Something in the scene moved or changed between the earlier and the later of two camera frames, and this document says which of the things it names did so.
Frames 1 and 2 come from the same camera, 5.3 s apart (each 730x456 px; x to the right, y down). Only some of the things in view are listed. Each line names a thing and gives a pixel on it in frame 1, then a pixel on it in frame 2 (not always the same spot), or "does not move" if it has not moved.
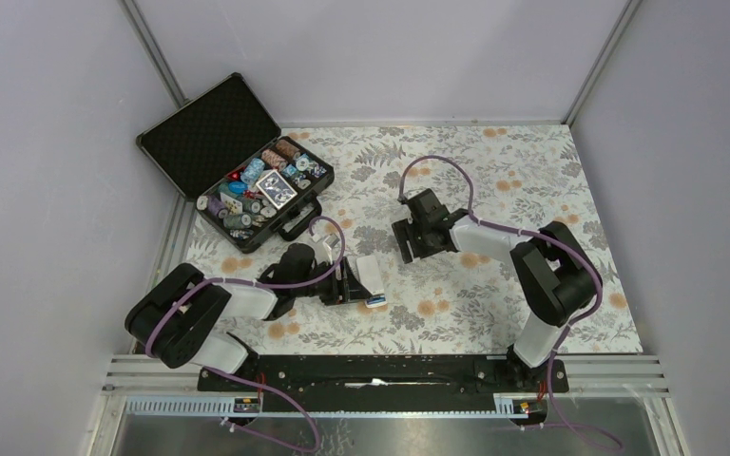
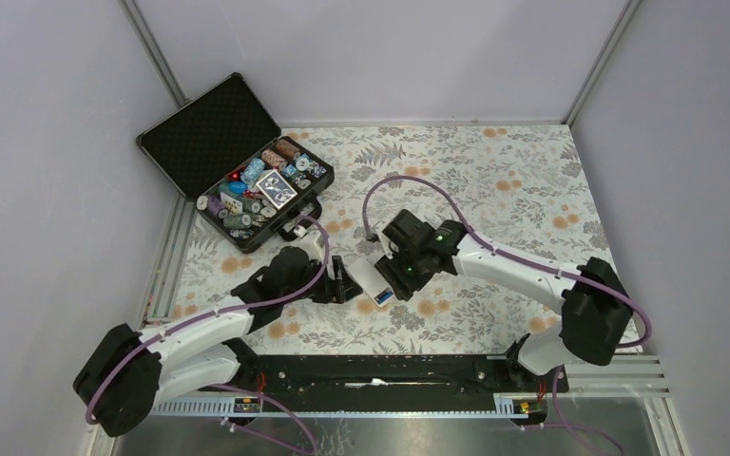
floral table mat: (478, 225) does not move
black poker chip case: (248, 180) does not move
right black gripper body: (409, 230) to (403, 271)
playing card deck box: (277, 189) does not move
